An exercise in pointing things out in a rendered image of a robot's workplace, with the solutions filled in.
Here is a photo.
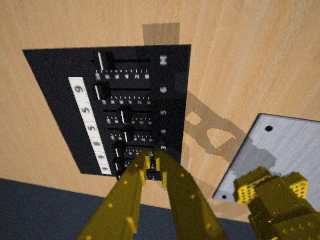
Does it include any black lighting desk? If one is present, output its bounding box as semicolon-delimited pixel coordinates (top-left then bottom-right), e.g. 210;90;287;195
22;44;191;181

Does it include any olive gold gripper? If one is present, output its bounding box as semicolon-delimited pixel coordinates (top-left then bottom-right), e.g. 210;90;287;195
75;149;230;240

